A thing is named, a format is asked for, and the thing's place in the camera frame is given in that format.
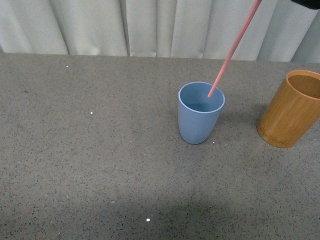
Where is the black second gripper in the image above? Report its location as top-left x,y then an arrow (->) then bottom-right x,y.
291,0 -> 320,10

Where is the pink chopstick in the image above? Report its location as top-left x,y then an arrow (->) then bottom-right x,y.
207,0 -> 262,99

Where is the blue plastic cup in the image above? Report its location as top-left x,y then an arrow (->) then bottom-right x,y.
178,81 -> 225,145

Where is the bamboo chopstick holder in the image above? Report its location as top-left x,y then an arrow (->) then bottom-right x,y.
257,69 -> 320,148

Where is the white curtain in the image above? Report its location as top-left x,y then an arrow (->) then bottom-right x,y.
0,0 -> 320,63

